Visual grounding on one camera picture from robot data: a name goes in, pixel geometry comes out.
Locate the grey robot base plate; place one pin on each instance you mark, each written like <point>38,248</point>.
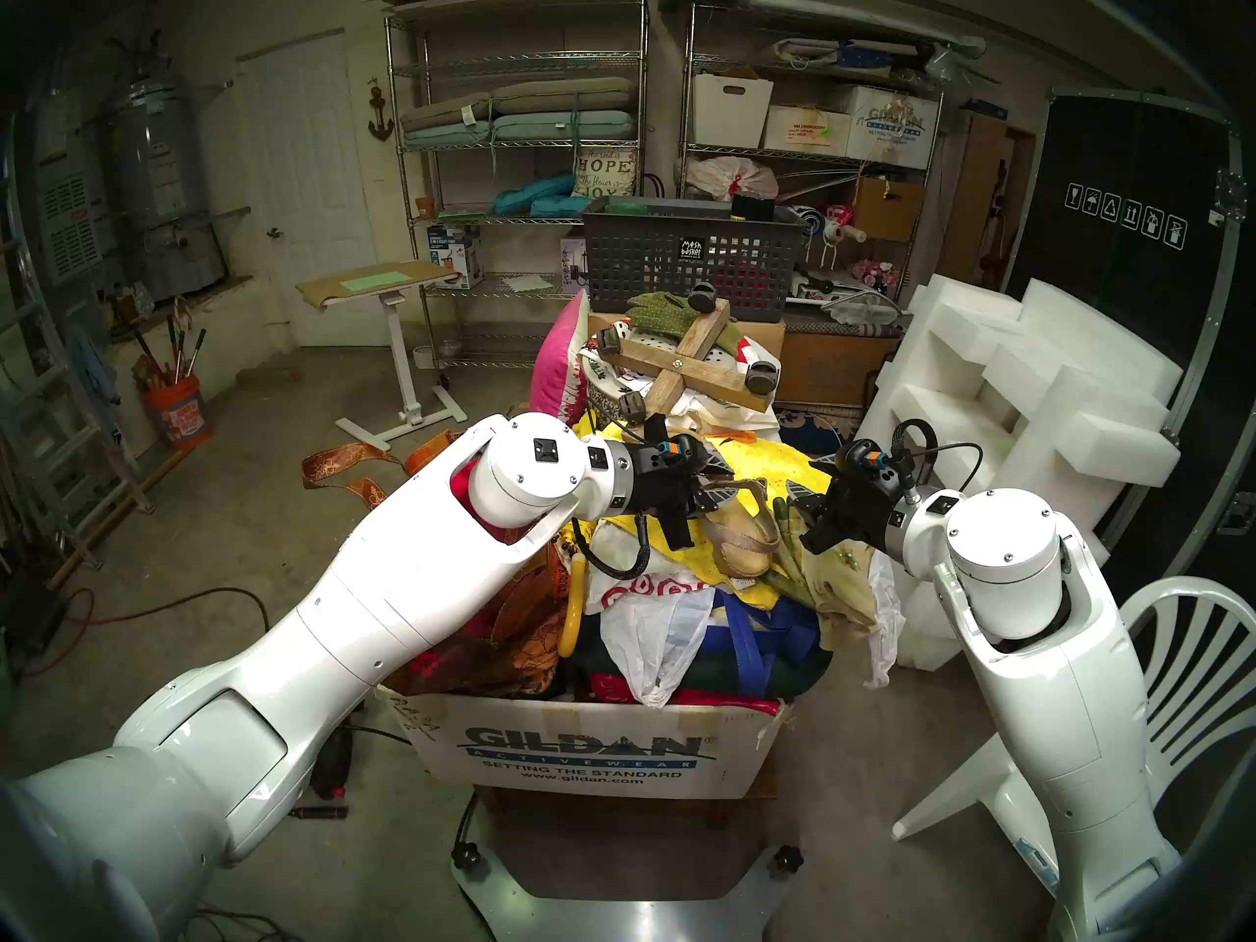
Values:
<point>628,920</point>

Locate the black star knob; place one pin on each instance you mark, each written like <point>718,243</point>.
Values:
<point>785,860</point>
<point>471,857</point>

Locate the blue white product box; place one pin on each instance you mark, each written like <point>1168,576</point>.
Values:
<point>456,258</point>

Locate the flat brown cardboard box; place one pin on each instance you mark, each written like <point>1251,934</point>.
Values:
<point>765,337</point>

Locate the white plastic chair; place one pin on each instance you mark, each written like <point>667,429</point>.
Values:
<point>1187,592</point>

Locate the anchor wall decoration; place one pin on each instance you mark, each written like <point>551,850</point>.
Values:
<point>380,126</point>

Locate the Hope print pillow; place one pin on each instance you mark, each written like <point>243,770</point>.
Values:
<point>603,170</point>

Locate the white overbed table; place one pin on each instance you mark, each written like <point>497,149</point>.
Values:
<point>396,351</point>

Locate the green knit glove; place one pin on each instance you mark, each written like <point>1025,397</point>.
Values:
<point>662,312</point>

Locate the teal blue cushion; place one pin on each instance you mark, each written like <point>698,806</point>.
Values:
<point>530,196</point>

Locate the blue white patterned cloth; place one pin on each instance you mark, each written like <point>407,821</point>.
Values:
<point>814,428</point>

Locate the white foam packing insert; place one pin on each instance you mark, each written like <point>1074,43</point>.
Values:
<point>1060,430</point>

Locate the dark plastic mesh basket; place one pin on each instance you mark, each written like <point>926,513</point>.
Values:
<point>638,253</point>

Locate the tan green-tipped garden glove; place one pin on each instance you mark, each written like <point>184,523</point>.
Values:
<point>834,587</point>

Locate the wooden cross caster dolly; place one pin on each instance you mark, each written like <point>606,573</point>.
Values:
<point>687,361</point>

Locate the pink artificial flowers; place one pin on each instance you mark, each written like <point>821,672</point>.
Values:
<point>873,273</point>

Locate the large Gildan activewear carton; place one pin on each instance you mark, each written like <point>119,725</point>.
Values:
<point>589,754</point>

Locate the aluminium ladder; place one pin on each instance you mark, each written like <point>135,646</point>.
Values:
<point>59,430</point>

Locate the grey furnace unit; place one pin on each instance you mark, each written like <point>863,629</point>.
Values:
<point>69,224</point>

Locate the pink white pillow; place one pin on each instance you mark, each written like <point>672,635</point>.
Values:
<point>554,381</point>

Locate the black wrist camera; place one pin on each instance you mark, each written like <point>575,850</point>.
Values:
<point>682,454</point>
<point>868,459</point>

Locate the grey water heater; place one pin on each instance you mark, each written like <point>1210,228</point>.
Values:
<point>157,184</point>

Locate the tan seat cushion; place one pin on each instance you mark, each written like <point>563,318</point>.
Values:
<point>564,94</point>

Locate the small white Gildan box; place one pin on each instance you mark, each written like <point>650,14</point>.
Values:
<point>893,126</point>

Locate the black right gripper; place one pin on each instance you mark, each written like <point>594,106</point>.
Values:
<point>863,518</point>

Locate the white red-target plastic bag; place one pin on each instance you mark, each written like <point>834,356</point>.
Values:
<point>648,646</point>

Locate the pale plastic shelf bag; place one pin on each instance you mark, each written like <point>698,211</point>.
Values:
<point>726,177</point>

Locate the black yellow small box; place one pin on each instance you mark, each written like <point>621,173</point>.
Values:
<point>754,209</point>

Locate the white labelled cardboard box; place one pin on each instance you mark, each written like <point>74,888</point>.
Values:
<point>800,130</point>

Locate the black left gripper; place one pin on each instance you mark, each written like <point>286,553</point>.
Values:
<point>677,494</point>

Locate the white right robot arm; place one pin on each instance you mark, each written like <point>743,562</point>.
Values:
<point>1070,734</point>

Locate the yellow towel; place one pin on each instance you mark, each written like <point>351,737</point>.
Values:
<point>800,474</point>

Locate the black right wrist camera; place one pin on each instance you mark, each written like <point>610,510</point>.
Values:
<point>868,459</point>

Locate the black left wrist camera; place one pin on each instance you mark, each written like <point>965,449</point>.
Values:
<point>682,454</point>

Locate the orange plastic bucket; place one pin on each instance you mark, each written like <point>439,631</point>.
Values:
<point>182,415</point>

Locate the brown wooden cabinet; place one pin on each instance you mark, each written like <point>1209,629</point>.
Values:
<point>971,194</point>

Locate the black flight case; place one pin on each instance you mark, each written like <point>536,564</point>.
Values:
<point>1128,165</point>

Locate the orange patterned ribbon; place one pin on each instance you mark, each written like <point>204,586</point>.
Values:
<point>339,456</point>

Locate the brown wooden chest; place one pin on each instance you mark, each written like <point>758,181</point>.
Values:
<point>834,366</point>

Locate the white panel door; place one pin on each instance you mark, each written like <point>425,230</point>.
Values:
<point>304,165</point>

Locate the mint seat cushion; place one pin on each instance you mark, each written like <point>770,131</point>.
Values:
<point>564,126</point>

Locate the red fabric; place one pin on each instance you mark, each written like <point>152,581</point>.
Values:
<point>706,700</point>

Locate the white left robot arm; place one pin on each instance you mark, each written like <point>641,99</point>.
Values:
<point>392,606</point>

